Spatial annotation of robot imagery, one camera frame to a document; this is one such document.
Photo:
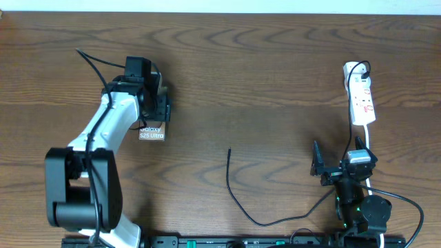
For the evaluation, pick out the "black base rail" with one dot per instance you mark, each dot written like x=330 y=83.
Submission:
x=254 y=242

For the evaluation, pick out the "white power strip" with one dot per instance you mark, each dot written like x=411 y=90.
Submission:
x=358 y=87

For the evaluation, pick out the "bronze Galaxy smartphone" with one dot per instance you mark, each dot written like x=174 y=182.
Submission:
x=154 y=131

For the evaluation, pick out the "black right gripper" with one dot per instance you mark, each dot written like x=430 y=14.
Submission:
x=332 y=174

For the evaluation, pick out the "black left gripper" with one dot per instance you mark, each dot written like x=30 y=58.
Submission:
x=163 y=110

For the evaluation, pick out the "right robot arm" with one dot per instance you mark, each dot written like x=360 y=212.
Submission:
x=364 y=216

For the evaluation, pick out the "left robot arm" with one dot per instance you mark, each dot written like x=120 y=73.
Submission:
x=82 y=188

